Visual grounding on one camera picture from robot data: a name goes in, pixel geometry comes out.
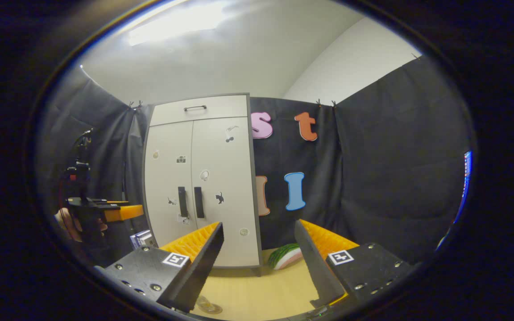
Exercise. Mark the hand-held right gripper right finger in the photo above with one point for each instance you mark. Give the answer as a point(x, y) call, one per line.
point(319, 267)

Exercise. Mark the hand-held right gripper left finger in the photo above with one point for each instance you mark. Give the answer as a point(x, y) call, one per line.
point(194, 272)

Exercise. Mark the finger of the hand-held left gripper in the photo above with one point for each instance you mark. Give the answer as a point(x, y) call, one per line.
point(125, 212)

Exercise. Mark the round brown coaster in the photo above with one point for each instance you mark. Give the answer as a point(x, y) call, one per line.
point(216, 308)

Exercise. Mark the white cabinet door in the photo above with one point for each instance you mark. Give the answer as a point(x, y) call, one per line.
point(163, 178)
point(230, 178)

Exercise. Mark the white and grey cabinet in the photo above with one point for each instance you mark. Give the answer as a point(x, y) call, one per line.
point(172, 113)

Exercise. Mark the watermelon slice toy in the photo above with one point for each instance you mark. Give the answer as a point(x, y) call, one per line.
point(286, 257)

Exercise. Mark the black backdrop cloth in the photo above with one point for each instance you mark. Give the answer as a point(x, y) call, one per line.
point(395, 156)

